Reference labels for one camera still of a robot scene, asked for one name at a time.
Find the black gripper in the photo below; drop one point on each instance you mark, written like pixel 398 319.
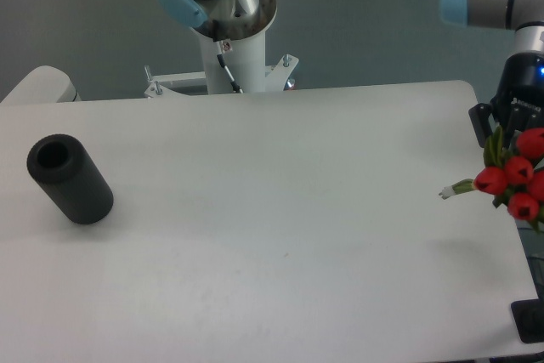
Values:
pixel 518 103

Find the red tulip bouquet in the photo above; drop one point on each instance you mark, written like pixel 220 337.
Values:
pixel 512 175

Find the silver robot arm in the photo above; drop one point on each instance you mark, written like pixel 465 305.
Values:
pixel 523 17

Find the black cylindrical vase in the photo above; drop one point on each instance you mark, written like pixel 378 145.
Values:
pixel 64 170

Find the black device at table edge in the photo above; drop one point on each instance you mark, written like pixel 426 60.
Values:
pixel 528 318

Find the white rounded chair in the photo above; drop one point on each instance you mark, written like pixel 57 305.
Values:
pixel 43 85

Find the white metal base frame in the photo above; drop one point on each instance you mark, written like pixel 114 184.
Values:
pixel 272 79

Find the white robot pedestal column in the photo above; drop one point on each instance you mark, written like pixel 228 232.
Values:
pixel 235 36

